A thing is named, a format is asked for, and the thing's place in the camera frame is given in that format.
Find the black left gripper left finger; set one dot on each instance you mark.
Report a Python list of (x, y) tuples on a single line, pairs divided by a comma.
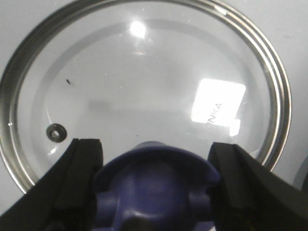
[(62, 200)]

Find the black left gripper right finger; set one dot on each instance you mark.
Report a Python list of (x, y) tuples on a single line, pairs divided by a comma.
[(251, 198)]

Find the glass pot lid blue knob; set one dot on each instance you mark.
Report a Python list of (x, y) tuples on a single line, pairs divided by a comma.
[(183, 73)]

